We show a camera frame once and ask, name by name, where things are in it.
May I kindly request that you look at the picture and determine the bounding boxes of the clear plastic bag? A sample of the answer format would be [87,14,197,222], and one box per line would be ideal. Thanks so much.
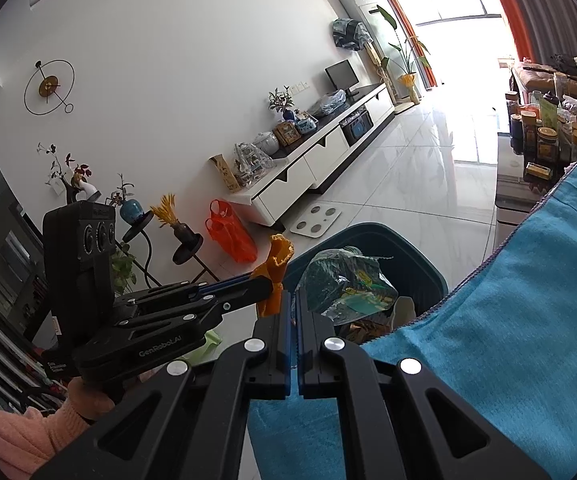
[315,89,348,116]

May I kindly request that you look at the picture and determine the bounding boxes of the clear green-printed plastic wrapper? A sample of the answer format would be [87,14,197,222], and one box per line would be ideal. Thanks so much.
[301,246,399,324]

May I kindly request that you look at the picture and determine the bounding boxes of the black glass-front appliance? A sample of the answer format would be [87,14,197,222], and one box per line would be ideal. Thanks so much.
[341,109,374,145]

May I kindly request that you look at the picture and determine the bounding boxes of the person's left hand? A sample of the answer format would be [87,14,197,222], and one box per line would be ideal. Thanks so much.
[66,377,117,424]

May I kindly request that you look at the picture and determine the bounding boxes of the blue and white ceramic pot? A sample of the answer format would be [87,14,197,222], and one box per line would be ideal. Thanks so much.
[293,112,318,136]

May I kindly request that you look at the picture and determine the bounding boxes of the cloth-covered standing fan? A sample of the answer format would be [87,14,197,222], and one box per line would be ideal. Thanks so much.
[331,17,400,107]

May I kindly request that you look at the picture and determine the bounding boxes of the orange plastic bag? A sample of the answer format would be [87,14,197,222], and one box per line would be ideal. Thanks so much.
[205,199,258,265]

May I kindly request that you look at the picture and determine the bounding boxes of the olive and brown sofa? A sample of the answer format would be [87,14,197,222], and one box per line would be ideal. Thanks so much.
[511,60,577,107]

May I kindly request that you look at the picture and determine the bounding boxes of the white bathroom scale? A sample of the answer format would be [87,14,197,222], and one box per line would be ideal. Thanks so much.
[289,203,343,240]

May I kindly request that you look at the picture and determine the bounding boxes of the plant in blue vase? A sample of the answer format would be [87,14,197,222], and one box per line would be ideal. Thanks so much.
[268,86,295,124]

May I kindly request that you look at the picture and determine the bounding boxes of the black monitor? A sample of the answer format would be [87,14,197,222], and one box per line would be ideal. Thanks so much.
[325,60,362,99]

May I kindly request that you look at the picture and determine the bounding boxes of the dark teal trash bin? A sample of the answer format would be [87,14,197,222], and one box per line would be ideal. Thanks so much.
[283,223,449,342]

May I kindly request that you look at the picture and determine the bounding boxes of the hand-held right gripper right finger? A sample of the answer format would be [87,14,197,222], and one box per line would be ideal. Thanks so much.
[295,291,552,480]

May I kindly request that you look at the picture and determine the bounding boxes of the white standing air conditioner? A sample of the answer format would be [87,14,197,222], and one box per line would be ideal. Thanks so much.
[338,0,405,107]

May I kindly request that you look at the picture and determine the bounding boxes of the yellow grass in dark vase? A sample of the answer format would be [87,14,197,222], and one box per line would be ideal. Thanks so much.
[149,192,195,251]

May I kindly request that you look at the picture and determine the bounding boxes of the round wire wall clock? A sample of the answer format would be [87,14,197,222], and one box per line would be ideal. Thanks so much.
[23,60,76,114]

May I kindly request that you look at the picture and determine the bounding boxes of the blue floral blanket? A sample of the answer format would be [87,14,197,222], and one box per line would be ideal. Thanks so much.
[246,159,577,480]

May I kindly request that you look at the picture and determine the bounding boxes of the black items on sofa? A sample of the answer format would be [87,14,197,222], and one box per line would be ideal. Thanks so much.
[551,52,577,79]

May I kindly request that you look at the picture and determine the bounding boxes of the red-leaf plant white vase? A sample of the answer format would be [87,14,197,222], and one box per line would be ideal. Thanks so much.
[37,142,102,206]

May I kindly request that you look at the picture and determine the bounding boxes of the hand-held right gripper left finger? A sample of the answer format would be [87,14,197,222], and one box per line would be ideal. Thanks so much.
[31,304,292,480]

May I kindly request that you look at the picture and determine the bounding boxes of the wooden picture frame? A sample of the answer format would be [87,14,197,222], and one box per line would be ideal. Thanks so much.
[273,121,300,147]

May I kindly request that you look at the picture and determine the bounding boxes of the dark shelf unit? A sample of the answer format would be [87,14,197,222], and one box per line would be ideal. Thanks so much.
[0,200,76,411]

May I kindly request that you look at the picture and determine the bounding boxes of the black round plant stand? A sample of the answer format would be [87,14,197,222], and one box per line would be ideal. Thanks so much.
[121,210,156,287]
[172,232,222,282]

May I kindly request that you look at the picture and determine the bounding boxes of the plant in teal vase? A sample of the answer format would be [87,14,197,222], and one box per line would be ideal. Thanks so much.
[106,174,145,226]

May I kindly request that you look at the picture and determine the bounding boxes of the group of jars and packets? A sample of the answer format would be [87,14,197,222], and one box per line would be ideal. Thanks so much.
[505,87,577,182]

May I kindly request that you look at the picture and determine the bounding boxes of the green potted plant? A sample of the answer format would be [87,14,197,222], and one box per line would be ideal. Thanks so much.
[111,242,137,294]

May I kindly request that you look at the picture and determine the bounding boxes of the white ceramic jar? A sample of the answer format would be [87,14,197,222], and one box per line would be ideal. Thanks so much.
[253,131,280,155]

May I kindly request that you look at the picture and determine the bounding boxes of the tall leafy plant yellow pot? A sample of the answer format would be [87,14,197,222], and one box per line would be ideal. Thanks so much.
[375,5,432,105]

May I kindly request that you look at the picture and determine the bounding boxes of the wrapped ship model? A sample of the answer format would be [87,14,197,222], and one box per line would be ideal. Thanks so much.
[233,141,276,177]

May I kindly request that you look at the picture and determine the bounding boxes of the light green plastic bag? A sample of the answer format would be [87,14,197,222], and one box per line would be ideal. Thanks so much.
[181,330,223,367]

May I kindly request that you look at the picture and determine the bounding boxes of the brown printed box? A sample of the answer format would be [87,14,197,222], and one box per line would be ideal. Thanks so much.
[209,154,242,194]

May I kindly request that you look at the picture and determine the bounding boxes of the white TV cabinet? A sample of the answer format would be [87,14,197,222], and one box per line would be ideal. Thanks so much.
[226,82,397,227]

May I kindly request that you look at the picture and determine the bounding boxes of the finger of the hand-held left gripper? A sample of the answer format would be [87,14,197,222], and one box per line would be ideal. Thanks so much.
[115,271,260,307]
[117,279,275,332]

